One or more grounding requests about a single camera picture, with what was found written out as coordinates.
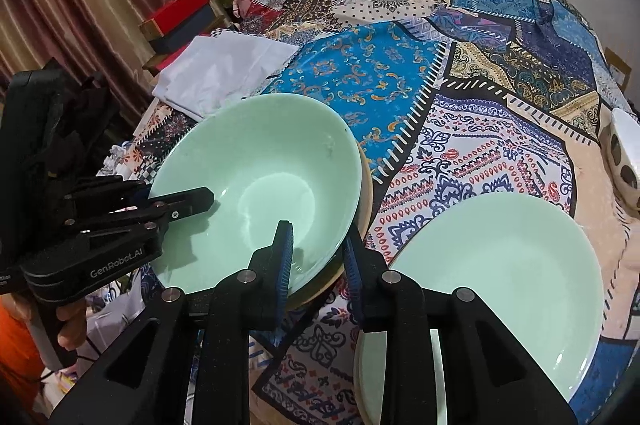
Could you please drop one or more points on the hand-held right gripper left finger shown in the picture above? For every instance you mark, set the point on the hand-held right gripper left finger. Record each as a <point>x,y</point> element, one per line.
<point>285,257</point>

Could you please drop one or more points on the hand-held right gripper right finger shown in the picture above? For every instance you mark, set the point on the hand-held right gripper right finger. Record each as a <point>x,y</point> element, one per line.
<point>352,277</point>

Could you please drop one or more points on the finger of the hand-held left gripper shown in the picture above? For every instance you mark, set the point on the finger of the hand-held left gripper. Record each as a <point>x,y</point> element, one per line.
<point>185,201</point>
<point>115,195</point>

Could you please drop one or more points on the lilac bowl with tan rim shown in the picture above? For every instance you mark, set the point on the lilac bowl with tan rim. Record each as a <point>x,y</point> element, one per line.
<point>327,283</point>

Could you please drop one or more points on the green bowl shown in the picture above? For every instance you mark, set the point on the green bowl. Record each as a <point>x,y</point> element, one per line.
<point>250,155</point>

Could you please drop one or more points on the green plate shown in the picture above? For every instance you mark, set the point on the green plate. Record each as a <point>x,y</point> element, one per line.
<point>500,285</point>

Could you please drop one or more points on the person's left hand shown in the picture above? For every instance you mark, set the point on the person's left hand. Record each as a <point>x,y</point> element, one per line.
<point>70,325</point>

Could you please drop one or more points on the black flat panel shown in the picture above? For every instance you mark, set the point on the black flat panel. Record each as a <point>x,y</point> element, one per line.
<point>25,130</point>

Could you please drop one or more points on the white cloth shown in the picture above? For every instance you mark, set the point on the white cloth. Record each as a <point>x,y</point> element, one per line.
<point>220,65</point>

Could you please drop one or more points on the patchwork blanket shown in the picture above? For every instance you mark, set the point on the patchwork blanket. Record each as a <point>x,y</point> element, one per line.
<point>475,130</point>

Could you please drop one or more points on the red box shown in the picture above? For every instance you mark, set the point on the red box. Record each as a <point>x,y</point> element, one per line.
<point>175,7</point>

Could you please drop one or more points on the white spotted bowl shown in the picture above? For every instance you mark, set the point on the white spotted bowl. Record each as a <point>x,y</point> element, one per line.
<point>622,155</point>

